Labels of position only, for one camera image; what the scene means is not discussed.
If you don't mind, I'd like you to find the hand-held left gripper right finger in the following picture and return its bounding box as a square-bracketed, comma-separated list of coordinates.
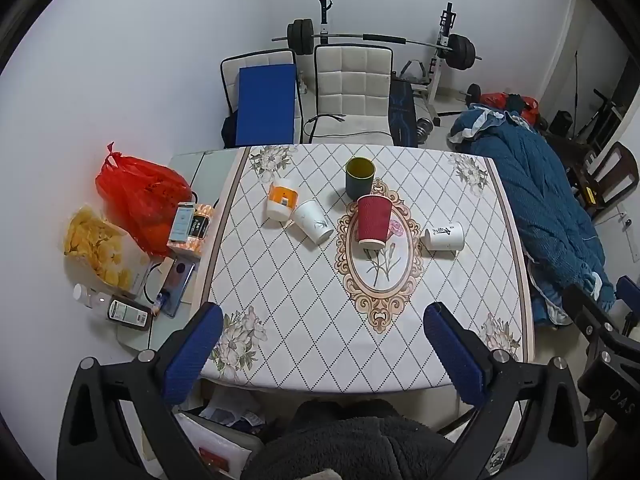
[423, 302, 589, 480]

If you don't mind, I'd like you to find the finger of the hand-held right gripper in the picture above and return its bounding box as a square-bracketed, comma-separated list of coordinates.
[616, 276, 640, 337]
[562, 283, 625, 361]

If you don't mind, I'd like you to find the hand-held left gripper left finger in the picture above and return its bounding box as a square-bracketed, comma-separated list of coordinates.
[56, 301, 224, 480]

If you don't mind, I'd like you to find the white cup with black print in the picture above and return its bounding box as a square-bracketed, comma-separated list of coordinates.
[424, 221, 466, 252]

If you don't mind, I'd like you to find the red paper cup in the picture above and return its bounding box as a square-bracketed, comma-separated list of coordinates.
[356, 194, 393, 250]

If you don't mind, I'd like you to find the orange and white cup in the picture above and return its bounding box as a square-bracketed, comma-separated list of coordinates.
[265, 178, 301, 223]

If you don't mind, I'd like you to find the white cup with grey print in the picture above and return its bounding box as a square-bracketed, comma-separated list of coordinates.
[289, 199, 335, 246]

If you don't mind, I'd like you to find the dark green cup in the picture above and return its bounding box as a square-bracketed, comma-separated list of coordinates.
[345, 157, 377, 201]

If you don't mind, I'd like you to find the smartphone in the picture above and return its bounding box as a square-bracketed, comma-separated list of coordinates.
[159, 259, 196, 319]

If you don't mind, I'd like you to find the dark brown bottle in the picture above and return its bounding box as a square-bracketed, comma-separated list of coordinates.
[106, 297, 154, 331]

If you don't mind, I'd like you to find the white bag with papers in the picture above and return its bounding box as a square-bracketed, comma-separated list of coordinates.
[172, 389, 267, 480]

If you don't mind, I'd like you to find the floral diamond pattern tablecloth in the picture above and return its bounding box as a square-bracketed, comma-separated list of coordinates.
[199, 144, 536, 393]

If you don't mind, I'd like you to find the clear bottle with white cap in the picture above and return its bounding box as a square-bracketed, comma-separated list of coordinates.
[72, 284, 109, 312]

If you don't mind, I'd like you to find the brown wooden chair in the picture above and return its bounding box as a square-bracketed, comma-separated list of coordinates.
[570, 141, 640, 222]

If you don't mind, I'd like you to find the teal small box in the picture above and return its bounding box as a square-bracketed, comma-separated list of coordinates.
[169, 202, 196, 244]

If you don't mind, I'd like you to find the person's dark fleece clothing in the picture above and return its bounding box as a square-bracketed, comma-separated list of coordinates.
[240, 398, 457, 480]

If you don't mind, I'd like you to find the blue jacket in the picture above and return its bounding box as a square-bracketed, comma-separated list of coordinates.
[446, 104, 617, 326]

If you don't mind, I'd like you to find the yellow chips bag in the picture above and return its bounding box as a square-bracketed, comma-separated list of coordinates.
[63, 204, 152, 295]

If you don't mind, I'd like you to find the red plastic bag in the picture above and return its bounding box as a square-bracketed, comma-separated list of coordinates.
[96, 142, 193, 257]

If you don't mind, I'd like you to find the black exercise machine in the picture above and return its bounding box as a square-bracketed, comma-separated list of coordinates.
[574, 89, 627, 142]

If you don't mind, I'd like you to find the glass side table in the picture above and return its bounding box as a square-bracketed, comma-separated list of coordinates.
[117, 150, 247, 352]

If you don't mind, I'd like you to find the blue board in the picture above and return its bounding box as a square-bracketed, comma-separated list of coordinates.
[235, 64, 297, 148]

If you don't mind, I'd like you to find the white padded chair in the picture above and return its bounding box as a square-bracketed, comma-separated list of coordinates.
[221, 49, 302, 149]
[302, 44, 394, 147]

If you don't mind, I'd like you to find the white barbell rack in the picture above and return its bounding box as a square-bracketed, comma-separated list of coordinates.
[315, 0, 457, 128]

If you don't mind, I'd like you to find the barbell with black plates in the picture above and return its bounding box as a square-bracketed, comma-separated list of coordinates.
[272, 18, 484, 70]

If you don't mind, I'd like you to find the black cable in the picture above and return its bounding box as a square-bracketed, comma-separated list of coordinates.
[303, 113, 392, 142]

